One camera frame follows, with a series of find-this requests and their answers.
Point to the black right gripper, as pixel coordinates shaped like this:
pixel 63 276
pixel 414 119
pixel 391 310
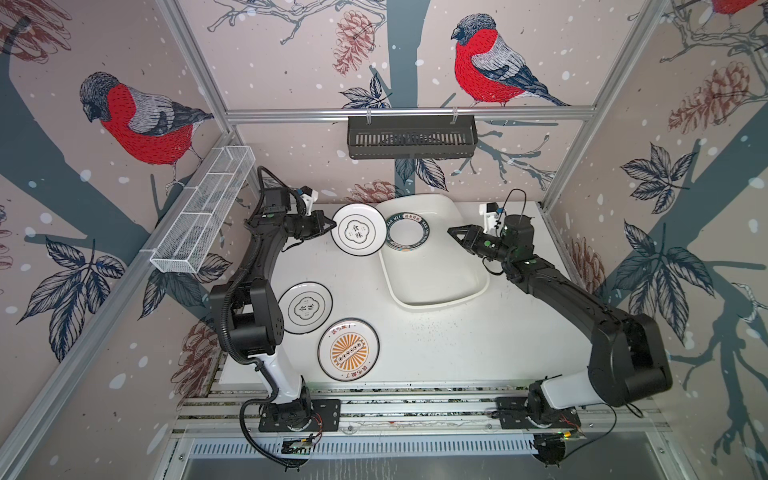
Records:
pixel 475 234

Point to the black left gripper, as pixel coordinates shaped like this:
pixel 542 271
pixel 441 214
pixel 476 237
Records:
pixel 317 218

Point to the green rim plate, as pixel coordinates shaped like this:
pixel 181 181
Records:
pixel 406 231

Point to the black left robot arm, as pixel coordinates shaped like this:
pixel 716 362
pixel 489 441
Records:
pixel 246 314

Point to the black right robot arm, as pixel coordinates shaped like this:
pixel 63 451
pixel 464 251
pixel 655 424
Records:
pixel 627 360

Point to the white plastic bin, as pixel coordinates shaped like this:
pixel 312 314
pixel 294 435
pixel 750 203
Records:
pixel 438 274

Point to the orange sunburst plate front left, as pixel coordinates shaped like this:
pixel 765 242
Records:
pixel 348 350

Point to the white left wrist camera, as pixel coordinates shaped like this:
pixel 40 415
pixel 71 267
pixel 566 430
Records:
pixel 309 197

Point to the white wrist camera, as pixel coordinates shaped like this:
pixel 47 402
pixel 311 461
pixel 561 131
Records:
pixel 490 213
pixel 309 197

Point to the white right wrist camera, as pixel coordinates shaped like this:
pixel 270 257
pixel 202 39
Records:
pixel 490 213

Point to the black wire wall basket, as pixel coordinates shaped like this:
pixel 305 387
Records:
pixel 412 137

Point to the white mesh wall shelf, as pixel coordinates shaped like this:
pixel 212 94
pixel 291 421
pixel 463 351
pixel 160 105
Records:
pixel 191 235

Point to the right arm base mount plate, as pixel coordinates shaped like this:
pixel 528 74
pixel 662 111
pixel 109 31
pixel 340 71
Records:
pixel 522 413

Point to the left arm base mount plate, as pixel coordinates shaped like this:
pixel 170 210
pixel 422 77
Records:
pixel 323 415

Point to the aluminium rail base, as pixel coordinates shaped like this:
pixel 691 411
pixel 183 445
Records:
pixel 363 410

